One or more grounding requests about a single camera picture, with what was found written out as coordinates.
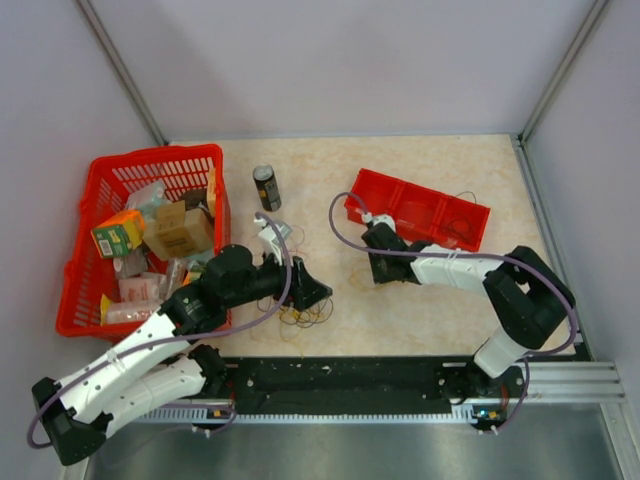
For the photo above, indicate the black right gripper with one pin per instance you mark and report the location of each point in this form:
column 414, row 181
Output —
column 379, row 277

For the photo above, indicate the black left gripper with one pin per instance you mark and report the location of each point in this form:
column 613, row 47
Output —
column 304, row 291

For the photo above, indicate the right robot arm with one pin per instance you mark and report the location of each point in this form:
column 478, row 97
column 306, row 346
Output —
column 529, row 300

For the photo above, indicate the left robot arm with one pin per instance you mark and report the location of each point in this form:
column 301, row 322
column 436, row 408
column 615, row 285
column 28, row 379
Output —
column 149, row 368

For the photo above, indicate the red three-compartment bin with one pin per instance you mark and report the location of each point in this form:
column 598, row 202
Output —
column 419, row 212

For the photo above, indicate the black drink can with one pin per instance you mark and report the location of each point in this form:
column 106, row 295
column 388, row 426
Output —
column 266, row 184

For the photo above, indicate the brown cardboard box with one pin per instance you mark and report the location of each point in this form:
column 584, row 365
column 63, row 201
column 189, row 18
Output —
column 176, row 232

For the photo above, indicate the pink snack packet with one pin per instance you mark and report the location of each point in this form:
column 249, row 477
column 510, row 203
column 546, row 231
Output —
column 139, row 297

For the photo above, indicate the red plastic shopping basket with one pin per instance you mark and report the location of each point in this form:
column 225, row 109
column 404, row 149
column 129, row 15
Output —
column 88, row 279

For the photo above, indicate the green orange carton box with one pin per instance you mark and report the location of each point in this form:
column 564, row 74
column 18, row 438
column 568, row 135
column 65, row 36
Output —
column 120, row 235

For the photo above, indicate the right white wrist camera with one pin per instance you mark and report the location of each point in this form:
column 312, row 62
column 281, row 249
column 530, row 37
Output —
column 371, row 220

